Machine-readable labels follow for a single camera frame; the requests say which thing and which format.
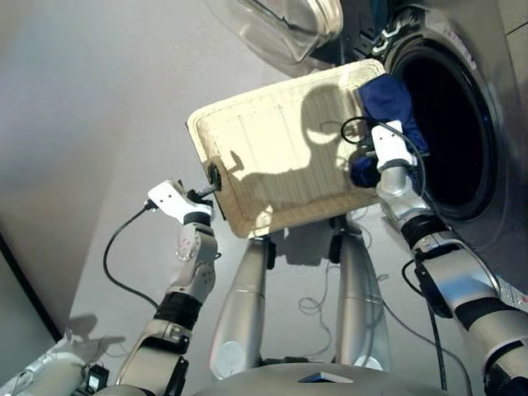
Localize blue cloth garment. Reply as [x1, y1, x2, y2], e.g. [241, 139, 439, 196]
[349, 73, 430, 189]

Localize pale woven laundry basket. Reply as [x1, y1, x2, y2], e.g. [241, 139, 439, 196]
[186, 58, 389, 239]

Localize round glass washing machine door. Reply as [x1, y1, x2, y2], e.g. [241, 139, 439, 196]
[204, 0, 372, 78]

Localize grey washing machine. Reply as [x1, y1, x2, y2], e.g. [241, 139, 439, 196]
[342, 0, 528, 314]

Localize metal door hinge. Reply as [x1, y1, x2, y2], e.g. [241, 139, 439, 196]
[369, 18, 405, 57]

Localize grey rubber door seal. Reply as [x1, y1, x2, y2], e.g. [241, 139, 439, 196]
[385, 39, 498, 222]

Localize silver robot torso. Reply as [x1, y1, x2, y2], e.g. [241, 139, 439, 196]
[94, 358, 488, 396]

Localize black power adapter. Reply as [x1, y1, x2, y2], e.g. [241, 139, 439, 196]
[83, 362, 111, 392]

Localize dark grey panel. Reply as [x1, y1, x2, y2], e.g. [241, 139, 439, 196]
[0, 229, 65, 372]

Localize silver grey equipment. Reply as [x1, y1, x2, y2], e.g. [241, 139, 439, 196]
[0, 329, 90, 396]

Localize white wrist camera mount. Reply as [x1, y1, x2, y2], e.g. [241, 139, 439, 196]
[147, 180, 214, 226]
[370, 120, 418, 169]

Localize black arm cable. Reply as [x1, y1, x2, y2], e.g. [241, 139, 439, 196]
[341, 116, 450, 392]
[102, 200, 162, 310]

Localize thin dark floor cable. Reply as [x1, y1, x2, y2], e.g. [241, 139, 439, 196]
[297, 263, 391, 372]

